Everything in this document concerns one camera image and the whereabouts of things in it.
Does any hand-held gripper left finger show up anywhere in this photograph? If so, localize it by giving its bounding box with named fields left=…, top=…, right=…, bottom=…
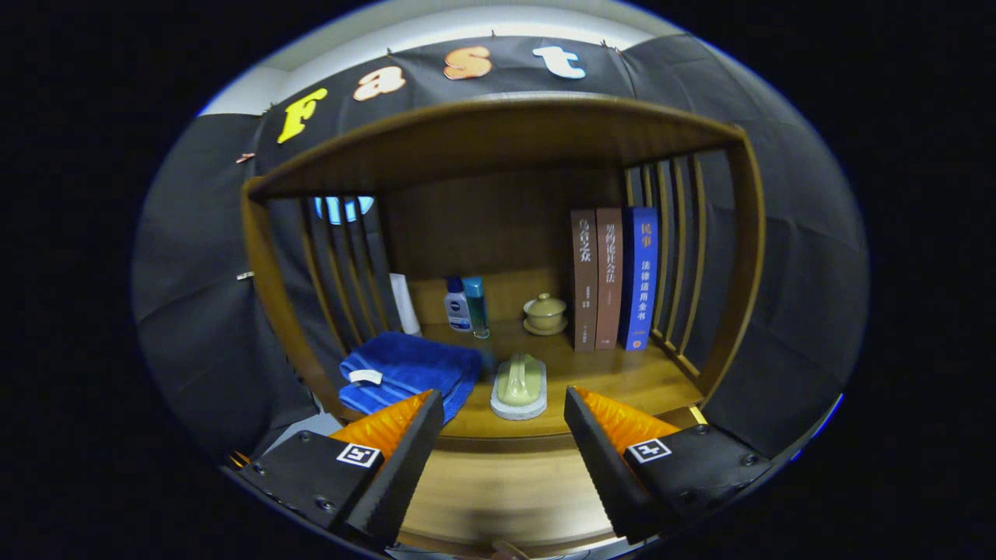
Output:
left=233, top=389, right=446, bottom=549

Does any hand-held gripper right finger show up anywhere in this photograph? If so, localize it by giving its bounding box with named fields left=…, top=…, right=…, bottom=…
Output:
left=564, top=387, right=775, bottom=545

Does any green-handled white sponge brush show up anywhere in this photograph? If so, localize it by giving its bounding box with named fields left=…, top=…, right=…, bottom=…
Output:
left=490, top=354, right=548, bottom=422

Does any wooden countertop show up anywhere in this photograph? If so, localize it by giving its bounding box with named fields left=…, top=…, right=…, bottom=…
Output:
left=311, top=319, right=705, bottom=440

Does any brown wooden cabinet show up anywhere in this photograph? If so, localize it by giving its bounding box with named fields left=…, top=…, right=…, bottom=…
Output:
left=241, top=93, right=767, bottom=467

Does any folded blue towel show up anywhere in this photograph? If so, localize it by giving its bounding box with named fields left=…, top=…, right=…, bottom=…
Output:
left=339, top=332, right=483, bottom=425

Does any beige lidded teacup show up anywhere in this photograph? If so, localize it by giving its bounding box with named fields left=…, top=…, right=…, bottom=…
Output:
left=522, top=292, right=568, bottom=337

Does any white tube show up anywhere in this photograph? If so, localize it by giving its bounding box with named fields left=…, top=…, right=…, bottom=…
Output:
left=389, top=272, right=422, bottom=337

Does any white and blue bottle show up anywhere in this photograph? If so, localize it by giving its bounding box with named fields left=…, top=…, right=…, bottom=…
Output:
left=444, top=277, right=472, bottom=333

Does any teal bottle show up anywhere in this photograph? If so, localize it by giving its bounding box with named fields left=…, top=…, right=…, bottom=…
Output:
left=462, top=276, right=491, bottom=340

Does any reddish brown book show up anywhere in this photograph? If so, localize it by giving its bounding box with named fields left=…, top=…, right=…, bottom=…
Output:
left=595, top=207, right=624, bottom=351

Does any dark brown book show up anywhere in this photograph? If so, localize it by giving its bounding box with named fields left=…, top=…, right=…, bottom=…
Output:
left=570, top=208, right=599, bottom=353

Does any blue book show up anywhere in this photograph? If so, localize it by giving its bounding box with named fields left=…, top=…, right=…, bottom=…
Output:
left=619, top=206, right=659, bottom=352

